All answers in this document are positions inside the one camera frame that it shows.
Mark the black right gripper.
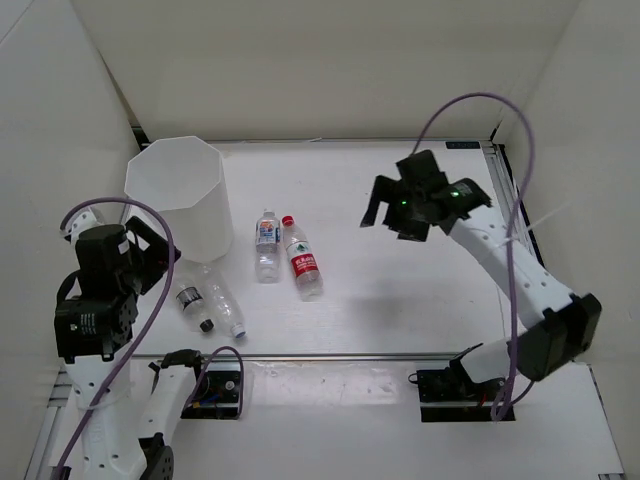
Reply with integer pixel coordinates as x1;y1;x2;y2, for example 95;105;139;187
360;176;430;243

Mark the clear bottle black cap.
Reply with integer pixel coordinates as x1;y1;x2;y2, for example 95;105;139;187
172;260;215;335

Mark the clear bottle blue cap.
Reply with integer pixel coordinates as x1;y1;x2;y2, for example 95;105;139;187
200;265;246;340

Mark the clear bottle red cap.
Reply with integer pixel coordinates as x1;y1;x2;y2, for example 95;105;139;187
282;215;323;300

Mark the clear bottle white cap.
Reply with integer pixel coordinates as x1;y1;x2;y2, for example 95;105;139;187
255;209;280;284

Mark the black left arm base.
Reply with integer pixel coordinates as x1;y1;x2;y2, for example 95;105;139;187
181;362;244;420

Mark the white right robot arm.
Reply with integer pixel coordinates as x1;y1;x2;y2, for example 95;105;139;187
361;150;602;402

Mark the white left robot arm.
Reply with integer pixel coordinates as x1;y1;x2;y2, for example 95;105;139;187
52;206;210;479

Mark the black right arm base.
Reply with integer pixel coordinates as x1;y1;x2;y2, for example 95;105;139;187
407;368;504;423

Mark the white octagonal plastic bin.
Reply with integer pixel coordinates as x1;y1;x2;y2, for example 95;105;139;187
124;136;234;263

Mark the blue label sticker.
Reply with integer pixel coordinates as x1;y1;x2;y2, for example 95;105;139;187
445;141;481;150

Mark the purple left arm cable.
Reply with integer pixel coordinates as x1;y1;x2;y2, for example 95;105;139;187
52;197;245;480

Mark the aluminium frame rail right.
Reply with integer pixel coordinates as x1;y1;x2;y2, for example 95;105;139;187
482;142;549;271

